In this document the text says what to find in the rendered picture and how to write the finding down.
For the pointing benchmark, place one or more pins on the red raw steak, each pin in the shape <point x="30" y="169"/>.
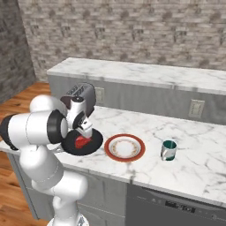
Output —
<point x="81" y="142"/>

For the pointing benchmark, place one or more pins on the grey dishwasher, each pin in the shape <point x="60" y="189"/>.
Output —
<point x="164" y="210"/>

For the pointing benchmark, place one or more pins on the silver and black toaster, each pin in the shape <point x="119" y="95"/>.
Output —
<point x="87" y="95"/>

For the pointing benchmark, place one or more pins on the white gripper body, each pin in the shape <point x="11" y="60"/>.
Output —
<point x="86" y="127"/>

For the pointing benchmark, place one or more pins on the black frying pan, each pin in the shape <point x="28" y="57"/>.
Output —
<point x="95" y="141"/>

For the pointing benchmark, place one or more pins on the red rimmed white plate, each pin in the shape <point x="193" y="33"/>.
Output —
<point x="124" y="148"/>

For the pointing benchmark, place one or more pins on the beige wall outlet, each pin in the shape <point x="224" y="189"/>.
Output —
<point x="196" y="109"/>
<point x="99" y="95"/>

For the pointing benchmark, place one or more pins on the grey base cabinet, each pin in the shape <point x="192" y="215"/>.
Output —
<point x="103" y="197"/>

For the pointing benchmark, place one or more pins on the green and white mug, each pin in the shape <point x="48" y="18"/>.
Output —
<point x="168" y="151"/>

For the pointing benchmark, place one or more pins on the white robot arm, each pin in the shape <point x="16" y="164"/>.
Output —
<point x="35" y="126"/>

